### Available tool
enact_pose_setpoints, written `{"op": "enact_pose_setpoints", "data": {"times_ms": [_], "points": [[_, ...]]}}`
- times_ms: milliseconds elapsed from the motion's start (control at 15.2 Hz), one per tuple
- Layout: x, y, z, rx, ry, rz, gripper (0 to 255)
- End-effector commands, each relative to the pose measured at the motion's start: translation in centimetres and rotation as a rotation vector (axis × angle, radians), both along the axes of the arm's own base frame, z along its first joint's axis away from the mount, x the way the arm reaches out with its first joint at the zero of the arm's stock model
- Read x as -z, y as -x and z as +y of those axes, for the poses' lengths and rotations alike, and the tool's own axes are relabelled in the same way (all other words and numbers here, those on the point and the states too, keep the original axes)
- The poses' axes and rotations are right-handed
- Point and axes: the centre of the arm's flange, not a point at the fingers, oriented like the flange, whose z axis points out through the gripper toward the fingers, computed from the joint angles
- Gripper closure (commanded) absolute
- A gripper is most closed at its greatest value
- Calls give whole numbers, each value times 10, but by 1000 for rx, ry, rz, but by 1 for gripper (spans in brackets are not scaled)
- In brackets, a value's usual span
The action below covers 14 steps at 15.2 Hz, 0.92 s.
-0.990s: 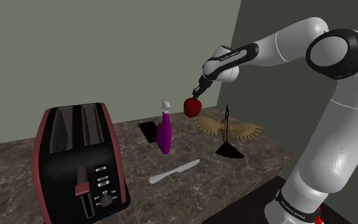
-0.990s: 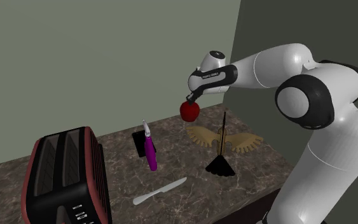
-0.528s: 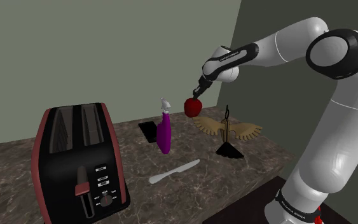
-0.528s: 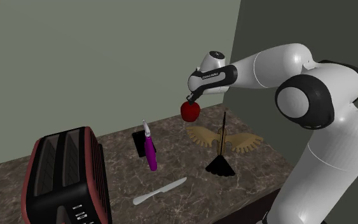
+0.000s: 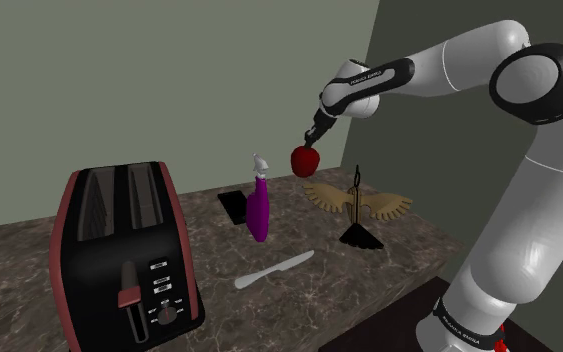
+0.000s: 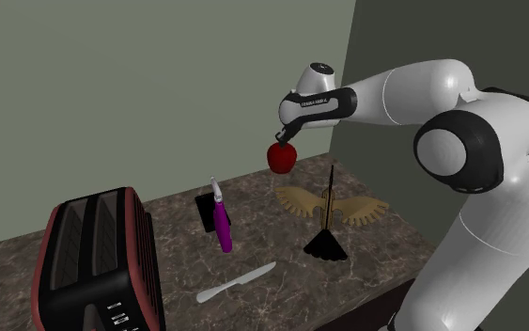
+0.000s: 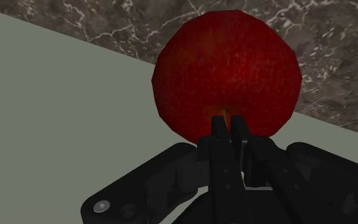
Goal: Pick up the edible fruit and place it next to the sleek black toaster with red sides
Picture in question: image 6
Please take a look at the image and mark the red apple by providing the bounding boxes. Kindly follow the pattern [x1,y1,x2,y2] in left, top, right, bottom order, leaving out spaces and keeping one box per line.
[266,141,298,175]

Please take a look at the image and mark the tan winged bird figure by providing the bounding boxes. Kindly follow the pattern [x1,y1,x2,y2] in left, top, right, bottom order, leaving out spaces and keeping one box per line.
[274,165,391,262]

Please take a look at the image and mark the black flat phone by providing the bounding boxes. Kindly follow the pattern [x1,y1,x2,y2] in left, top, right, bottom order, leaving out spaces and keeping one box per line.
[194,192,232,233]

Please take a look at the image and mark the silver table knife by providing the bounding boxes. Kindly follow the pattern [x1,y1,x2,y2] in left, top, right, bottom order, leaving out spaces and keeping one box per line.
[195,261,277,304]

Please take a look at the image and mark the red and black toaster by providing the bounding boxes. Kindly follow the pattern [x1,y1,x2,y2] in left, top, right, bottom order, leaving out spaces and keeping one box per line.
[30,185,167,331]

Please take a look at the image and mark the purple handled peeler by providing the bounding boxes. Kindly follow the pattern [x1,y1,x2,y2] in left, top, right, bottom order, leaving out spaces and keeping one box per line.
[209,176,234,254]

